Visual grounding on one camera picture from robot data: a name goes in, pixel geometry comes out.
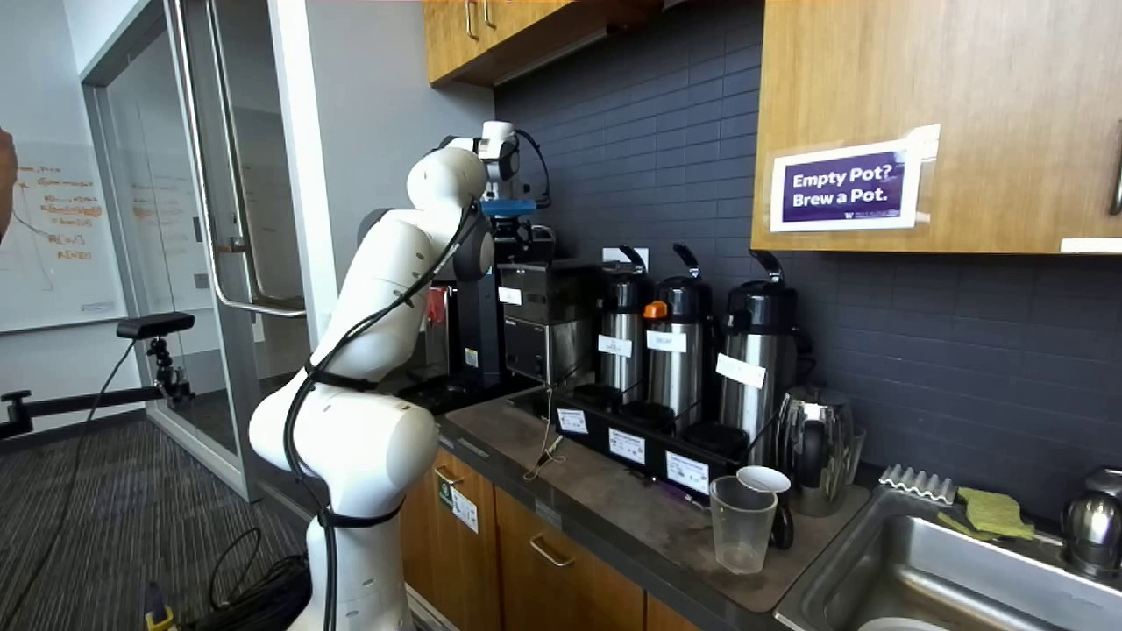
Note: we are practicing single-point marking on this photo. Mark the black camera on stand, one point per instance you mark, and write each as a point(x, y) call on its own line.
point(168, 383)

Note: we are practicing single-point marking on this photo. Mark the middle steel airpot orange tab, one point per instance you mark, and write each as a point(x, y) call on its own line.
point(673, 340)

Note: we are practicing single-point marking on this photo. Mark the steel coffee bean grinder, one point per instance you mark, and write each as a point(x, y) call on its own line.
point(548, 310)

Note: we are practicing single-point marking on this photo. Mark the black coffee brewer machine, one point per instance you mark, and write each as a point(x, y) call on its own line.
point(462, 349)

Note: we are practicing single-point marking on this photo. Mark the upper wooden cabinet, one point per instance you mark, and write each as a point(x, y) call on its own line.
point(1025, 101)

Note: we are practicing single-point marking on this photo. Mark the purple empty pot sign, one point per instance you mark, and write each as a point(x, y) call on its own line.
point(859, 189)

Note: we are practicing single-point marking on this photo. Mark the clear plastic cup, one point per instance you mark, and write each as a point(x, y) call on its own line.
point(742, 529)

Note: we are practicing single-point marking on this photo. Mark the left steel airpot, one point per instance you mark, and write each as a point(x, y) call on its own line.
point(618, 340)

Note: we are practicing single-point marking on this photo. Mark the steel kettle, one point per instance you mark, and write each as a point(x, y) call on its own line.
point(1090, 529)

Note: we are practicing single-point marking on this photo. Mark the black airpot rack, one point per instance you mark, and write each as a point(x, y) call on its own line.
point(642, 436)

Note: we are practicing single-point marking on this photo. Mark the green cloth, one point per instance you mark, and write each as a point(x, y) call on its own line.
point(995, 514)

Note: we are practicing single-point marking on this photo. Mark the green compost label sticker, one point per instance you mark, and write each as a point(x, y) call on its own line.
point(457, 502)

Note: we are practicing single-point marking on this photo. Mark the right steel airpot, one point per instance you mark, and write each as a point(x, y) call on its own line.
point(756, 352)

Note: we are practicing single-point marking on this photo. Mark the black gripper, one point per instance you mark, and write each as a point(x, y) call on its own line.
point(511, 212)

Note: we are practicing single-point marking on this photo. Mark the black mug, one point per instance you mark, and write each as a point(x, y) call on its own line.
point(773, 484)

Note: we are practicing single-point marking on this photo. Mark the silver cabinet handle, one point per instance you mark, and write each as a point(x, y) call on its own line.
point(546, 553)

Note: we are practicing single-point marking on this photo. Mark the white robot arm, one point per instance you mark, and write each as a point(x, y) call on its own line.
point(335, 429)

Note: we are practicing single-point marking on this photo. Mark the steel glass coffee carafe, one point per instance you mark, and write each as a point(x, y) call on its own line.
point(817, 447)

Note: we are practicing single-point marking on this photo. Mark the stainless steel sink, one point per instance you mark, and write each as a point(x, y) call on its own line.
point(899, 570)

